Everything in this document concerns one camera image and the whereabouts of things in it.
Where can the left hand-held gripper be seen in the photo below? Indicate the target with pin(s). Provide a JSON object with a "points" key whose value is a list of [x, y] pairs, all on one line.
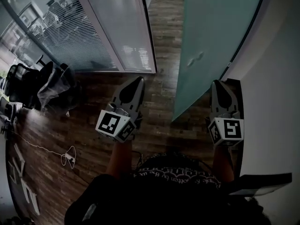
{"points": [[112, 126]]}

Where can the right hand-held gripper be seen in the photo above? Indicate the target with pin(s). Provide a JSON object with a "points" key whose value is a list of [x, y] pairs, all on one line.
{"points": [[230, 130]]}

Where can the frosted glass door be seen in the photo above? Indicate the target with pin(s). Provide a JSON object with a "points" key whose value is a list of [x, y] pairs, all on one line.
{"points": [[211, 27]]}

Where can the person's right forearm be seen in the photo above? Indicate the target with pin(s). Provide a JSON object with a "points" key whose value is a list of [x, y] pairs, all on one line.
{"points": [[222, 165]]}

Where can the person's left forearm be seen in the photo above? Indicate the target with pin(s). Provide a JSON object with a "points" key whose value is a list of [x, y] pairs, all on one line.
{"points": [[119, 158]]}

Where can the frosted glass side panel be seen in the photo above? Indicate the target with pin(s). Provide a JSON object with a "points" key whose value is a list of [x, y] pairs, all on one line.
{"points": [[122, 27]]}

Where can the office chair with plastic cover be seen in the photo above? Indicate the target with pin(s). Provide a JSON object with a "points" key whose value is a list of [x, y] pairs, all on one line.
{"points": [[56, 88]]}

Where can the person's patterned trousers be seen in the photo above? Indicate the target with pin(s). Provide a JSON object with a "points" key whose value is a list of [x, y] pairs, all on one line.
{"points": [[168, 157]]}

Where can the glass partition with striped film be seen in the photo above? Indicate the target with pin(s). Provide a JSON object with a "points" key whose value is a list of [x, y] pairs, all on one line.
{"points": [[70, 36]]}

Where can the person's black printed shirt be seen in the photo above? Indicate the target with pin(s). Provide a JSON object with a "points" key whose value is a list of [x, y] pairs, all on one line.
{"points": [[152, 200]]}

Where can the black mesh office chair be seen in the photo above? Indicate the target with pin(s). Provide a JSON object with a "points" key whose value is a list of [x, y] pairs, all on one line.
{"points": [[21, 83]]}

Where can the white tape floor markings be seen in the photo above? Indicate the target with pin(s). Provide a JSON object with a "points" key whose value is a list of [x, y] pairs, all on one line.
{"points": [[32, 203]]}

